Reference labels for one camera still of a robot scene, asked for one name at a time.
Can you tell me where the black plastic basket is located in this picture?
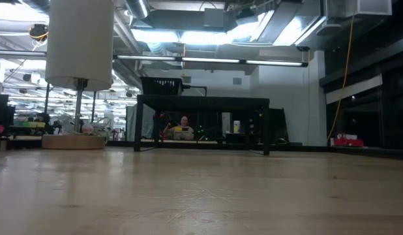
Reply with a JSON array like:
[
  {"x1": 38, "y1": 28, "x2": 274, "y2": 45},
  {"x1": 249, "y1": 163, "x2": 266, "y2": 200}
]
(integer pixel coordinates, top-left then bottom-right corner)
[{"x1": 140, "y1": 76, "x2": 184, "y2": 97}]

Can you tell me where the black mesh desk shelf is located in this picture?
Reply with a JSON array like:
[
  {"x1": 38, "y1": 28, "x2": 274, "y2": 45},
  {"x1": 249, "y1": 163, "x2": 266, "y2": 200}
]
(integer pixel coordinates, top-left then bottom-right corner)
[{"x1": 133, "y1": 94, "x2": 271, "y2": 156}]

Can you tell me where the person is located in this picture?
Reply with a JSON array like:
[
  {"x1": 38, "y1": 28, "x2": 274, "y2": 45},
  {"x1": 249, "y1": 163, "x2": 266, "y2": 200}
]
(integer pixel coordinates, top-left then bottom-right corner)
[{"x1": 162, "y1": 116, "x2": 196, "y2": 141}]

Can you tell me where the long ceiling light bar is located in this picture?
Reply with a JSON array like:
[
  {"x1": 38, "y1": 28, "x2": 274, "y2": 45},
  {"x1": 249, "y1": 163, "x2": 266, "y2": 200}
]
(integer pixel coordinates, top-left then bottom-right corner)
[{"x1": 115, "y1": 54, "x2": 309, "y2": 68}]

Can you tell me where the black cabinet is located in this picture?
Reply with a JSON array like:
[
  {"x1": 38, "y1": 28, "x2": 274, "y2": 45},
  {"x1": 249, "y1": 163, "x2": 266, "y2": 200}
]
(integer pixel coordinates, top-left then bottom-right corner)
[{"x1": 269, "y1": 107, "x2": 289, "y2": 144}]

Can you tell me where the metal lamp pole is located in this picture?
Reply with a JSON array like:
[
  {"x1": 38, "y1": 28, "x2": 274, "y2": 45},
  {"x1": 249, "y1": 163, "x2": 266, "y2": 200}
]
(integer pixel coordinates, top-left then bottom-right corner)
[{"x1": 74, "y1": 77, "x2": 89, "y2": 135}]

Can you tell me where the round wooden lamp base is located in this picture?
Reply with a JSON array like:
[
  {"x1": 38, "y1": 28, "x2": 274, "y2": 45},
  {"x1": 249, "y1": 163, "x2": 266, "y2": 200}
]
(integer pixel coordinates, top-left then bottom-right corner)
[{"x1": 41, "y1": 134, "x2": 107, "y2": 151}]

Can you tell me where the white cylindrical lamp shade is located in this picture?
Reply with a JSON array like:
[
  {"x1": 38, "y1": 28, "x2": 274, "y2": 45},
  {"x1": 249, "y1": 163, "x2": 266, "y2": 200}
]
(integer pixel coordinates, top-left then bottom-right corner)
[{"x1": 44, "y1": 0, "x2": 114, "y2": 91}]

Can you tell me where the red box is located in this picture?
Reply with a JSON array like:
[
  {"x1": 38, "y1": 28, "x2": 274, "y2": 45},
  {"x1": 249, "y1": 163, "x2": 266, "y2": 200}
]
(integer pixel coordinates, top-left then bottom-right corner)
[{"x1": 330, "y1": 133, "x2": 365, "y2": 148}]

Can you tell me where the black ceiling device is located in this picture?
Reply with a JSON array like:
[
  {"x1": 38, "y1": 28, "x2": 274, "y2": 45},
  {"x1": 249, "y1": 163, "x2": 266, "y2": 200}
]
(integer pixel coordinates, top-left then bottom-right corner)
[{"x1": 28, "y1": 23, "x2": 50, "y2": 42}]

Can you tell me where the white air vent unit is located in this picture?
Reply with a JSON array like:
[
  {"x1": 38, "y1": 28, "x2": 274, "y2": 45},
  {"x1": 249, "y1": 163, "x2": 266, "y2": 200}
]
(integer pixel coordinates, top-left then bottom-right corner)
[{"x1": 325, "y1": 0, "x2": 393, "y2": 19}]

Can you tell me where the dark monitor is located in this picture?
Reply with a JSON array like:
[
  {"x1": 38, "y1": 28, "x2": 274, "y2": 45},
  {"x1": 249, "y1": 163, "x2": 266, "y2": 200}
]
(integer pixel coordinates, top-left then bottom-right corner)
[{"x1": 0, "y1": 93, "x2": 10, "y2": 127}]

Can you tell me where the thin black camera frame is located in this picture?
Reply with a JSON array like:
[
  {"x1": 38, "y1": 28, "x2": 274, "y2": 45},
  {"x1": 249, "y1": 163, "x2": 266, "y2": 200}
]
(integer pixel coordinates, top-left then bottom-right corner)
[{"x1": 181, "y1": 84, "x2": 208, "y2": 96}]

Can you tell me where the black aluminium table frame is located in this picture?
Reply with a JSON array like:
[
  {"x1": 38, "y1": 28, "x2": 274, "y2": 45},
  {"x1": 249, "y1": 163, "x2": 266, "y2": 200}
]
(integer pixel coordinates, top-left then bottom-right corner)
[{"x1": 106, "y1": 139, "x2": 403, "y2": 161}]

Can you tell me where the hanging yellow cable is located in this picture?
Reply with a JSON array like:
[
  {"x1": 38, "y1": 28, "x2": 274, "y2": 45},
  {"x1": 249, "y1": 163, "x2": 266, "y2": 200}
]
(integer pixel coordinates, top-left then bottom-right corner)
[{"x1": 327, "y1": 0, "x2": 357, "y2": 142}]

